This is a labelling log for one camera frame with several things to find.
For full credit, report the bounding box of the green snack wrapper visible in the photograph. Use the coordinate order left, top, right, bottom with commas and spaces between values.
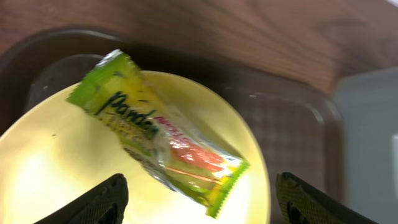
68, 50, 249, 218

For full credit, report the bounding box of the yellow plate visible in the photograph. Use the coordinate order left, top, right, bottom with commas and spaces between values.
1, 72, 271, 223

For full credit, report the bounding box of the brown serving tray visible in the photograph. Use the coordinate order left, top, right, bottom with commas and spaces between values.
0, 27, 346, 224

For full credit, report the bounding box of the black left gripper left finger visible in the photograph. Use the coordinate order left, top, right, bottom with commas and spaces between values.
35, 174, 129, 224

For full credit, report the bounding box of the grey dishwasher rack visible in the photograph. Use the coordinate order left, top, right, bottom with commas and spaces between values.
334, 67, 397, 223

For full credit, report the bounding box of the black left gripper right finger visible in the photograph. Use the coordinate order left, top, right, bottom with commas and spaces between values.
275, 172, 376, 224

